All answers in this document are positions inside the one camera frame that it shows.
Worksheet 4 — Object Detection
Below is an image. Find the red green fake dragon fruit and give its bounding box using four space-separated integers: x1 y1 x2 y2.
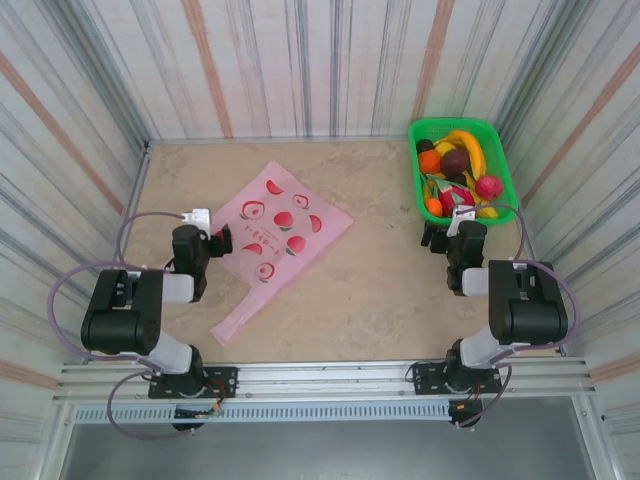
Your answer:
423 172 477 217

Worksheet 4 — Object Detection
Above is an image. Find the pink printed plastic bag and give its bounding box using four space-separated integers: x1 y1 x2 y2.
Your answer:
208 159 355 347

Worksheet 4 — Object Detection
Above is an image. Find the red fake apple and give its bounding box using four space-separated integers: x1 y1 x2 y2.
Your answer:
474 174 504 202

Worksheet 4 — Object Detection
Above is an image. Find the dark maroon wrinkled fake fruit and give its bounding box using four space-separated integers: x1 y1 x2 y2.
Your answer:
441 148 472 176

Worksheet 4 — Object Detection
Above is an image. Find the green plastic basket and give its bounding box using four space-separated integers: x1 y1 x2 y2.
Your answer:
408 117 519 229

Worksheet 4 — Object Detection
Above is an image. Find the long yellow fake banana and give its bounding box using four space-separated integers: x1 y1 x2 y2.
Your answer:
462 169 485 206

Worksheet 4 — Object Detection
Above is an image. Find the large fake orange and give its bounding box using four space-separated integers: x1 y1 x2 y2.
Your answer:
418 149 443 174

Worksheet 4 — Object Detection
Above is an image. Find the yellow fake banana bunch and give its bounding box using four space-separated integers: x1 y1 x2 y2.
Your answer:
433 129 488 180

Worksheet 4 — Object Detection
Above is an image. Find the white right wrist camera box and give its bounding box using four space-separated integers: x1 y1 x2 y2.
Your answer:
446 203 476 239

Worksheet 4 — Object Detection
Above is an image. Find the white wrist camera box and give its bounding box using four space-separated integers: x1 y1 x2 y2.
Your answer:
180 206 214 235
446 203 476 239

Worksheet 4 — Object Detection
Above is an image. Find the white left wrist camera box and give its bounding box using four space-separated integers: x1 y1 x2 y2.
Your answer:
180 206 214 235

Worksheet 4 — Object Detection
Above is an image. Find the aluminium enclosure frame bar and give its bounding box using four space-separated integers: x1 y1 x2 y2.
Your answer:
147 135 411 147
82 141 153 364
517 214 539 264

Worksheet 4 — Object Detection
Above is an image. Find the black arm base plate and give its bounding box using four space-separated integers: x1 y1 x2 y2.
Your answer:
148 366 239 400
410 362 503 396

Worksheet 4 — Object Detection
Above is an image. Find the aluminium mounting rail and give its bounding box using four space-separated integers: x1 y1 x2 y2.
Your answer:
52 357 599 406

